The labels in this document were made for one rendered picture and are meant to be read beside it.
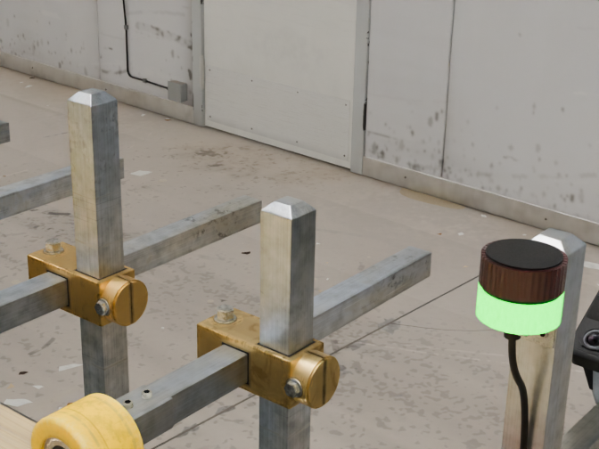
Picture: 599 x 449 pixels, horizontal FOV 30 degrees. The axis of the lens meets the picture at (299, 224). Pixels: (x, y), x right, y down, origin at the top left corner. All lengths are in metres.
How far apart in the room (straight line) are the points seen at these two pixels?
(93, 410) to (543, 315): 0.36
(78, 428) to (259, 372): 0.20
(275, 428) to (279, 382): 0.06
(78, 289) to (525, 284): 0.55
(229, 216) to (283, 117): 3.30
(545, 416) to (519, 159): 3.13
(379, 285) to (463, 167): 2.95
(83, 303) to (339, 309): 0.27
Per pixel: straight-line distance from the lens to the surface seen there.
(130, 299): 1.17
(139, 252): 1.26
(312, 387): 1.00
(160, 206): 4.08
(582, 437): 1.14
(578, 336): 1.11
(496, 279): 0.78
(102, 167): 1.13
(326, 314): 1.12
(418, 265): 1.24
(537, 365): 0.86
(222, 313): 1.06
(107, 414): 0.92
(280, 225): 0.96
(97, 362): 1.21
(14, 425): 1.06
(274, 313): 1.00
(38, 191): 1.47
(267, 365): 1.02
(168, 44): 5.08
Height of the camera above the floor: 1.45
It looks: 22 degrees down
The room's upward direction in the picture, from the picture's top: 1 degrees clockwise
